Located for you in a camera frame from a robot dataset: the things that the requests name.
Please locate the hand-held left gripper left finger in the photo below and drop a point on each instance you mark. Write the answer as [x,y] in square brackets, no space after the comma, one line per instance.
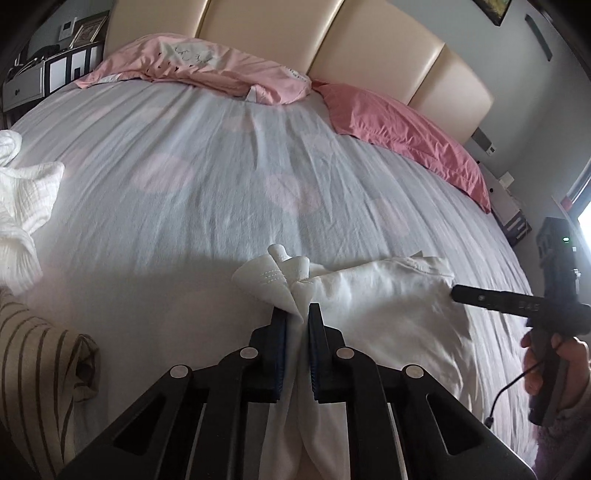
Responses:
[279,350]

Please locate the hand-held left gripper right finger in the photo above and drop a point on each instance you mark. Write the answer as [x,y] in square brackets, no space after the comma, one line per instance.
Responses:
[315,350]

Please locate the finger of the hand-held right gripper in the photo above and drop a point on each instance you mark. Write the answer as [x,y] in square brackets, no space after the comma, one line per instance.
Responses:
[498,302]

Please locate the white shirt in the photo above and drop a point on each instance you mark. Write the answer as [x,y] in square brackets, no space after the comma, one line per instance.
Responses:
[392,314]

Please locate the person's right forearm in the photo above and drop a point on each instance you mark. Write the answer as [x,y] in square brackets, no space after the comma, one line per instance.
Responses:
[563,447]

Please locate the person's right hand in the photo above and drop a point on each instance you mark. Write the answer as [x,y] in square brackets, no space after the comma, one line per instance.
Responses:
[575,364]

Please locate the white bedside table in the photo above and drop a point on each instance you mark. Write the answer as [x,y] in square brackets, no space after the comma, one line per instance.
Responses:
[505,203]

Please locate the plain pink pillow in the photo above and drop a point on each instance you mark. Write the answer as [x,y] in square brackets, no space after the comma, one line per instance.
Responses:
[406,134]

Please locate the brown striped pants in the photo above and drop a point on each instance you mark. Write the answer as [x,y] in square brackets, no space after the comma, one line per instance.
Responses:
[37,383]

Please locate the cream padded headboard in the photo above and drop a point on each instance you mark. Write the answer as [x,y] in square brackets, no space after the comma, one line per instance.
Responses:
[369,46]

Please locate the white muslin blanket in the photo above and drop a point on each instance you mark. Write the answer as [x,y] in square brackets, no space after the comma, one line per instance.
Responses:
[27,194]

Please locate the light pink printed pillow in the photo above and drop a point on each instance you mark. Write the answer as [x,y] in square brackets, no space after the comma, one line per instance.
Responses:
[194,64]

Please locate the black and white shelf unit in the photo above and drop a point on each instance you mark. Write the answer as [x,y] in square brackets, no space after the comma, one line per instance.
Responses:
[74,67]

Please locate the white drawer box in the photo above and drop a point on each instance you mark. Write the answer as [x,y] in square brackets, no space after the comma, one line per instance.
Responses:
[25,87]

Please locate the framed wall picture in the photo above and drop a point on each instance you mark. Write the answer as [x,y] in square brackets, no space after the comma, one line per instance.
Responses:
[496,9]

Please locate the picture frame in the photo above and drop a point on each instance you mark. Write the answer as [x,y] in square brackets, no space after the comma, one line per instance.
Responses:
[87,32]

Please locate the white wall thermostat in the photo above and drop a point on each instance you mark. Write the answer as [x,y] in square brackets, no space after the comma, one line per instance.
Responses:
[66,31]

